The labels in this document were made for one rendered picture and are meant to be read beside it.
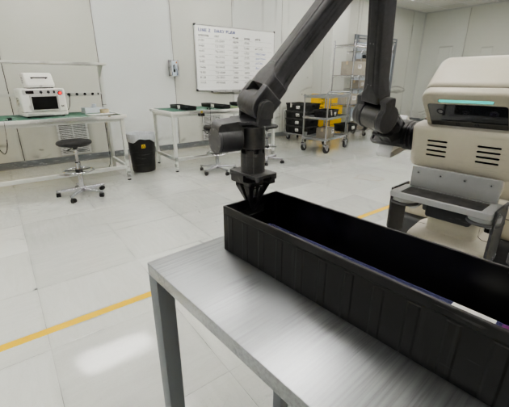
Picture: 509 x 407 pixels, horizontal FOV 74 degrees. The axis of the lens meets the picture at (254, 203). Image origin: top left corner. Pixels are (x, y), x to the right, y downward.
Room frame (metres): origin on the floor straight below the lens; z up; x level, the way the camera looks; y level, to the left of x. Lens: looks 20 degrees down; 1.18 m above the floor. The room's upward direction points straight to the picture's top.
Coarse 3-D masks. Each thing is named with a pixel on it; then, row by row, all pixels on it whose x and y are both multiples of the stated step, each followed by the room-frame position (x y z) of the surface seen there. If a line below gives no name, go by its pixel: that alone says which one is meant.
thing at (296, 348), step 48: (192, 288) 0.55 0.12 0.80; (240, 288) 0.55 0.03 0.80; (288, 288) 0.55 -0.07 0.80; (240, 336) 0.43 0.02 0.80; (288, 336) 0.43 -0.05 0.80; (336, 336) 0.43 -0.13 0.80; (288, 384) 0.34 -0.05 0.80; (336, 384) 0.34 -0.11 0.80; (384, 384) 0.34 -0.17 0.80; (432, 384) 0.34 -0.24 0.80
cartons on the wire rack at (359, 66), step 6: (342, 66) 6.96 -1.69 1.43; (348, 66) 6.83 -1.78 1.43; (354, 66) 6.76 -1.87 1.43; (360, 66) 6.85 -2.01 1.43; (342, 72) 6.95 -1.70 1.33; (348, 72) 6.82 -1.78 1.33; (354, 72) 6.77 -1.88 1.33; (360, 72) 6.87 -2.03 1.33; (354, 96) 6.83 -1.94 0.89; (342, 102) 6.79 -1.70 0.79; (348, 102) 6.76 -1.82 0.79; (354, 102) 6.85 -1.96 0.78; (360, 126) 7.13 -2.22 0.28
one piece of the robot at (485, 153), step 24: (408, 144) 1.00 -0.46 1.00; (432, 144) 0.93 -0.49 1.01; (456, 144) 0.88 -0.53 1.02; (480, 144) 0.84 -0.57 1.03; (504, 144) 0.80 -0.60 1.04; (456, 168) 0.88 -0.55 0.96; (480, 168) 0.84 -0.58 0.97; (504, 168) 0.80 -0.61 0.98; (432, 240) 0.90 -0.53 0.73; (456, 240) 0.87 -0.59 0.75; (480, 240) 0.86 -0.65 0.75
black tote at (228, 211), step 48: (240, 240) 0.67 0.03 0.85; (288, 240) 0.56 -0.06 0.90; (336, 240) 0.68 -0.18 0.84; (384, 240) 0.59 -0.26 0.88; (336, 288) 0.48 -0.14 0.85; (384, 288) 0.42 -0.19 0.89; (432, 288) 0.52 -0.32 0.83; (480, 288) 0.47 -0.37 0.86; (384, 336) 0.41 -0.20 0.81; (432, 336) 0.36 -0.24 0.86; (480, 336) 0.32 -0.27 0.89; (480, 384) 0.31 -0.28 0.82
